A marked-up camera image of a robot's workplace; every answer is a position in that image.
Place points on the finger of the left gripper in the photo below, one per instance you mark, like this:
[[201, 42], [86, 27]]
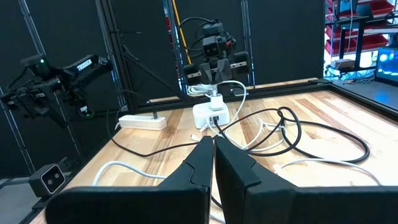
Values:
[[241, 60], [191, 74]]

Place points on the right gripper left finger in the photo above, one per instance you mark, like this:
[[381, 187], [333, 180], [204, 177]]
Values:
[[186, 196]]

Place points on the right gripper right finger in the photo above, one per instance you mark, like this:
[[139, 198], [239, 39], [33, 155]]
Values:
[[258, 199]]

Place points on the white cube wall charger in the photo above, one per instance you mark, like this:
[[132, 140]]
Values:
[[216, 102]]

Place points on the white USB charging hub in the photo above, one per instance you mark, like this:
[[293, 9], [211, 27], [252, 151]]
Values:
[[205, 116]]

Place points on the white power strip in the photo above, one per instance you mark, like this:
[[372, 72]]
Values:
[[140, 122]]

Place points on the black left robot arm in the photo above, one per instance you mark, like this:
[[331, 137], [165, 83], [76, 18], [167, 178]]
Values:
[[87, 65]]

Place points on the black curtain partition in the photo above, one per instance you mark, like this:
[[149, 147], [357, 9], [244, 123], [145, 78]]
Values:
[[280, 37]]

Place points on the dark grey power plug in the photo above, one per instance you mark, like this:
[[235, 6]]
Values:
[[155, 115]]

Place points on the red bin shelf rack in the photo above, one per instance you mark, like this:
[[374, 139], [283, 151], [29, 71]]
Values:
[[373, 40]]

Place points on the blue-lit screen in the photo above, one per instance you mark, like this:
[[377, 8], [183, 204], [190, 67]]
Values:
[[387, 63]]

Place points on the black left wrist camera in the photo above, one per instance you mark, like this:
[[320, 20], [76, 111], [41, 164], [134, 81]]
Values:
[[211, 46]]

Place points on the black metal rig frame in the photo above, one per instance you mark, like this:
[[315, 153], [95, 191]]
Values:
[[295, 88]]

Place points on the black table-level camera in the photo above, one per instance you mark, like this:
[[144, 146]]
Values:
[[51, 180]]

